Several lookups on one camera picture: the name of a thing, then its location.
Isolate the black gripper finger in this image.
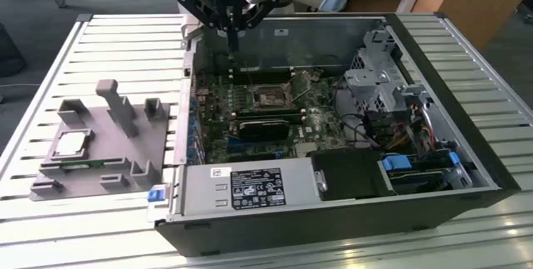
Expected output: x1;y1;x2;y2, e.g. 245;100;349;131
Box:
176;0;235;61
234;0;279;61

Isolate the thin metal locking lever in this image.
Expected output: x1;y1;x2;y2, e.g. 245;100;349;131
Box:
245;62;255;89

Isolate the silver CPU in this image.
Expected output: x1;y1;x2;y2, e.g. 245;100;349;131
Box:
55;131;90;157

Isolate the CPU socket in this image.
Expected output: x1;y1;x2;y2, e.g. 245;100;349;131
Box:
247;83;293;109

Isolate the metal drive cage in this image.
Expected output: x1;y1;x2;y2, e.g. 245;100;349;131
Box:
343;30;437;117

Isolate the black graphics card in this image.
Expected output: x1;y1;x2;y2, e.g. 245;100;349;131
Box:
235;118;291;142

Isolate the green motherboard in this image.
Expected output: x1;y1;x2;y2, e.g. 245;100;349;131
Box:
190;68;349;166

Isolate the silver chipset heatsink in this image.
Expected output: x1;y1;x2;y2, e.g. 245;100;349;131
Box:
294;143;318;158

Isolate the grey parts rack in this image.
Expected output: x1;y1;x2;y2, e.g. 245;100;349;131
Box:
28;78;172;203

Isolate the wooden cabinet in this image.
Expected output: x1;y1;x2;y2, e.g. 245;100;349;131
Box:
433;0;533;51

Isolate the green RAM stick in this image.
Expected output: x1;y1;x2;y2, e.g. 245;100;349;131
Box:
42;155;128;170

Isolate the black plastic shroud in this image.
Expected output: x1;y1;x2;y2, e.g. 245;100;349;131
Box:
310;149;397;202

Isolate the hard disk in blue carrier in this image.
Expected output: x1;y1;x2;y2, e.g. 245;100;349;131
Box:
377;150;464;195

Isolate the grey power supply unit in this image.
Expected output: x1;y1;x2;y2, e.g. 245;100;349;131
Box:
174;159;325;222

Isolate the blue case latch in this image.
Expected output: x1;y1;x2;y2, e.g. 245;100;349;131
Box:
147;184;174;203

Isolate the black open PC case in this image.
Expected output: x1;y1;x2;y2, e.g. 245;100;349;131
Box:
152;12;522;258

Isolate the yellow orange wire bundle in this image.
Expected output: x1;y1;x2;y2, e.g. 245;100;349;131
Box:
385;103;438;157

